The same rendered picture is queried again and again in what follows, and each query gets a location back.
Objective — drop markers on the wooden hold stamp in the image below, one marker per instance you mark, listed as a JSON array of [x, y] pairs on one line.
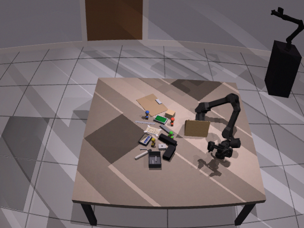
[[153, 142]]

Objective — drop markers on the beige inspection card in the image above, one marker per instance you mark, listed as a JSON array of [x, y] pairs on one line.
[[152, 130]]

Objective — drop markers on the brown date stamp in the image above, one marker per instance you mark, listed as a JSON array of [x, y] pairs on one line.
[[147, 114]]

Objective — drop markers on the brown fail stamp with red knob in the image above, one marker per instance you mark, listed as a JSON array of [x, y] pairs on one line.
[[172, 121]]

